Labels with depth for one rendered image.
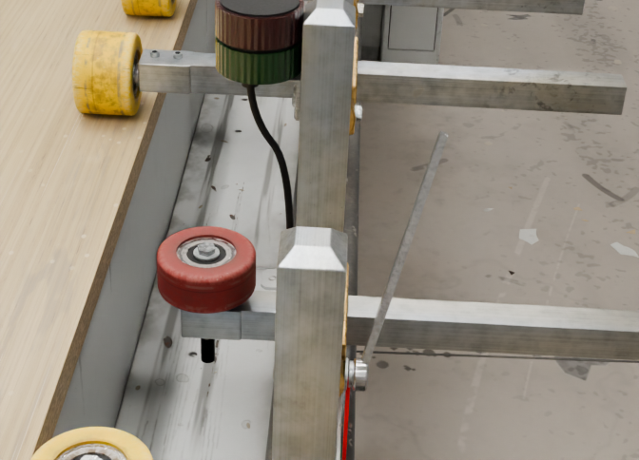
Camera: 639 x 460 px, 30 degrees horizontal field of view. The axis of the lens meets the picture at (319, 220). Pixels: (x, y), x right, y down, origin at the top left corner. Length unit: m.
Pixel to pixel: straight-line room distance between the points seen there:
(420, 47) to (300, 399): 2.72
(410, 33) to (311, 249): 2.73
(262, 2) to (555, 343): 0.38
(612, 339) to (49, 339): 0.45
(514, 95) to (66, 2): 0.57
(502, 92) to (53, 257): 0.45
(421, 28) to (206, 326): 2.39
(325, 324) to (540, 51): 3.08
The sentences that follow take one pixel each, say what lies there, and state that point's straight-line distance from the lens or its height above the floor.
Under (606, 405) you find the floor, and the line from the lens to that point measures 2.30.
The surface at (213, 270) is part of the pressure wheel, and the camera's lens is 0.94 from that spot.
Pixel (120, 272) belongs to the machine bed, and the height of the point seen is 0.76.
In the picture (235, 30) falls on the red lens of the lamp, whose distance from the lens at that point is 0.80.
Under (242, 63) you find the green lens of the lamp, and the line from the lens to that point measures 0.80.
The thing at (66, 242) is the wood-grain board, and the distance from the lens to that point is 0.99.
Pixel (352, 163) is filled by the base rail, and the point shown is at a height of 0.70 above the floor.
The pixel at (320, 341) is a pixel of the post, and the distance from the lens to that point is 0.62.
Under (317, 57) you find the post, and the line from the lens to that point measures 0.81.
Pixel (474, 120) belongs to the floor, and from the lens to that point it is 3.21.
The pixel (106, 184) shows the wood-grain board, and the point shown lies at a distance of 1.07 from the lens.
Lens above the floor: 1.44
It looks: 32 degrees down
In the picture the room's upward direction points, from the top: 3 degrees clockwise
